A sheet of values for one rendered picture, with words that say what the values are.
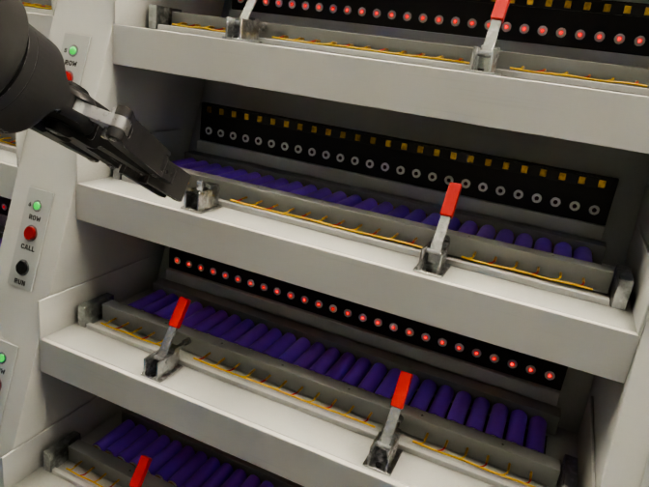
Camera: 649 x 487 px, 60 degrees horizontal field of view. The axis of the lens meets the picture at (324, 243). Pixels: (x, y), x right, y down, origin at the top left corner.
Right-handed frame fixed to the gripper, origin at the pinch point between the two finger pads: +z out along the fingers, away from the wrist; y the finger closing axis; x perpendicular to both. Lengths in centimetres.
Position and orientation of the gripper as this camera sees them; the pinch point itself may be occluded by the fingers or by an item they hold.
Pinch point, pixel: (155, 173)
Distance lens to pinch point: 57.7
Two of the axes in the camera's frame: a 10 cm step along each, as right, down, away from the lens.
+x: 3.1, -9.4, 1.6
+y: 9.1, 2.4, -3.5
